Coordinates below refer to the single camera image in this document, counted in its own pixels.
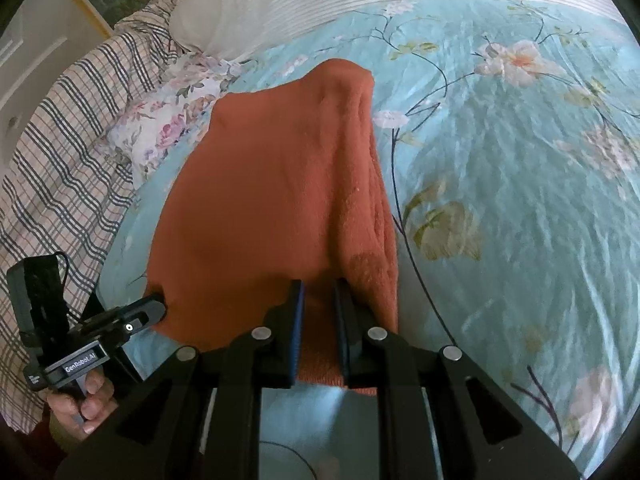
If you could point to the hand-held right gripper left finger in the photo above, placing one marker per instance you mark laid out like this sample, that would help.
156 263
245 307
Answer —
297 332

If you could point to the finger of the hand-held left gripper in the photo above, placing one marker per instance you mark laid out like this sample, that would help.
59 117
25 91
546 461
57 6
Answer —
135 320

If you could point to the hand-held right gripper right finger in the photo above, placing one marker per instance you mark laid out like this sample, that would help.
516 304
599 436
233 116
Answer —
342 332

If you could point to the orange knit sweater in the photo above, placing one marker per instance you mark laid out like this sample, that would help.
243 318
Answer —
270 185

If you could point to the person's left hand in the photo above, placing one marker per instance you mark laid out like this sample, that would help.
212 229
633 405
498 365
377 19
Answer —
95 407

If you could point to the plaid blanket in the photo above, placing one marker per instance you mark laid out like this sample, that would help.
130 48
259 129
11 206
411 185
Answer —
65 135

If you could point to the floral print cloth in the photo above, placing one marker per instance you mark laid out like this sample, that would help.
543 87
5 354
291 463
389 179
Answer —
160 130

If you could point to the light blue floral bedsheet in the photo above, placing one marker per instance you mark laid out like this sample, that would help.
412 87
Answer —
500 185

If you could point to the white panelled door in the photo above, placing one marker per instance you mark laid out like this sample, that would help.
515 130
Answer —
35 55

